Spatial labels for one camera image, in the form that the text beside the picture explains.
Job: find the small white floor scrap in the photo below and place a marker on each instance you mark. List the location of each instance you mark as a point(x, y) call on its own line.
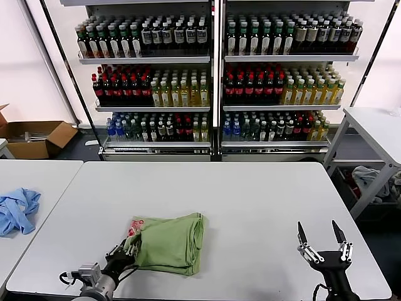
point(91, 143)

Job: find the black slanted frame pole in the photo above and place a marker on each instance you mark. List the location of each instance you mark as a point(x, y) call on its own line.
point(66, 62)
point(377, 47)

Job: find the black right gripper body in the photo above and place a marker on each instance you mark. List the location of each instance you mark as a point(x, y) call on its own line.
point(333, 266)

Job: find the small yellow drink bottle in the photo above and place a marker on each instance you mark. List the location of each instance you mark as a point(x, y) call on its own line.
point(197, 133)
point(316, 131)
point(324, 131)
point(205, 133)

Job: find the grey drinks display shelf unit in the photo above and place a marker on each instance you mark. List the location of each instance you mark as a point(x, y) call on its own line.
point(283, 58)
point(142, 60)

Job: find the small grey side stand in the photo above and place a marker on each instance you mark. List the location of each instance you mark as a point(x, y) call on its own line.
point(2, 147)

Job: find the beige label tea bottle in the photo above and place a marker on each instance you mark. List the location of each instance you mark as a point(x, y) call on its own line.
point(300, 36)
point(312, 36)

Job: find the grey crumpled cloth pile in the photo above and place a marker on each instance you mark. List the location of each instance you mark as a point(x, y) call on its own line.
point(365, 178)

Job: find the grey slanted frame pole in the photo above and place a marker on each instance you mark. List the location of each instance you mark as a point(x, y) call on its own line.
point(50, 63)

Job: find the small clear green bottle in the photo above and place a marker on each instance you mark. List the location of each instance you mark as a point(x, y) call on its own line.
point(246, 131)
point(255, 131)
point(136, 133)
point(128, 133)

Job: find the white cap dark label bottle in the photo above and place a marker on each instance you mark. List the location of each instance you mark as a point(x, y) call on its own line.
point(157, 37)
point(146, 37)
point(168, 37)
point(346, 34)
point(356, 34)
point(323, 34)
point(179, 37)
point(190, 37)
point(335, 34)
point(201, 36)

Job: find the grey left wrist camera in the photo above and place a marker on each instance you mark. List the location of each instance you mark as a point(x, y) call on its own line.
point(89, 272)

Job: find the grey green crumpled cloth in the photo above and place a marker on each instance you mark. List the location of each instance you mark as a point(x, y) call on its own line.
point(397, 185)

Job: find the open brown cardboard box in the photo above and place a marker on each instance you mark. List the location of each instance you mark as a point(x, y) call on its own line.
point(29, 150)

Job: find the dark storage crate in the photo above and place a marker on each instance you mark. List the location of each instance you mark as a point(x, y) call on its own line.
point(344, 185)

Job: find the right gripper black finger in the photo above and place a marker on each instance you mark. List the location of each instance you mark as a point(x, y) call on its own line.
point(338, 232)
point(302, 233)

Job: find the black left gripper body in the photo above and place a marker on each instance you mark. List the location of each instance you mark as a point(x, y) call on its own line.
point(119, 263)

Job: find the small red cap cola bottle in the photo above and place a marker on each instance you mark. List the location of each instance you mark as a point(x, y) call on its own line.
point(188, 130)
point(180, 130)
point(307, 128)
point(298, 128)

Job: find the clear plastic item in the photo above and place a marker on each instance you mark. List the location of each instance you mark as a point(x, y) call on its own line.
point(396, 110)

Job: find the white side table with legs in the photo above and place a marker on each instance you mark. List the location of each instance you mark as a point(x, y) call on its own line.
point(374, 125)

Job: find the green polo shirt with print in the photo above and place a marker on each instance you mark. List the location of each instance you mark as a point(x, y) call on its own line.
point(169, 244)

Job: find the crumpled light blue shirt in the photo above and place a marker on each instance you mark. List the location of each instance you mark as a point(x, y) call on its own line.
point(18, 213)

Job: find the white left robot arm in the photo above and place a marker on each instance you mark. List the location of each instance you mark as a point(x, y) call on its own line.
point(97, 288)

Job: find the green cap tea bottle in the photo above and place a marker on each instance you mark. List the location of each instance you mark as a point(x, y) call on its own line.
point(232, 42)
point(136, 46)
point(125, 47)
point(243, 42)
point(103, 47)
point(289, 42)
point(255, 42)
point(266, 42)
point(81, 47)
point(93, 47)
point(114, 47)
point(278, 42)

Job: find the small blue drink bottle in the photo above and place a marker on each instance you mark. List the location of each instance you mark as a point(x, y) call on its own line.
point(119, 131)
point(236, 130)
point(227, 130)
point(110, 130)

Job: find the small dark drink bottle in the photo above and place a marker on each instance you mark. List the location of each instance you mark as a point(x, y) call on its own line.
point(145, 133)
point(272, 131)
point(162, 131)
point(281, 130)
point(153, 133)
point(290, 130)
point(264, 133)
point(170, 131)

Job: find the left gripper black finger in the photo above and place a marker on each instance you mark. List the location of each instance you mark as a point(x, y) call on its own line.
point(134, 247)
point(119, 247)

